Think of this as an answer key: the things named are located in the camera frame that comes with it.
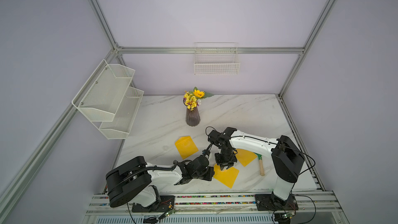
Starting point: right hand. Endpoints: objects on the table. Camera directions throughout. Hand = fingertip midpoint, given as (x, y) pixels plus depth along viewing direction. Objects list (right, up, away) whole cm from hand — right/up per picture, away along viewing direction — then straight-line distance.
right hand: (225, 169), depth 81 cm
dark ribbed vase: (-18, +27, +16) cm, 36 cm away
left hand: (-6, -4, +2) cm, 7 cm away
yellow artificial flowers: (-18, +38, +4) cm, 42 cm away
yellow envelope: (-22, +9, +13) cm, 27 cm away
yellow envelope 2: (+2, -4, +1) cm, 5 cm away
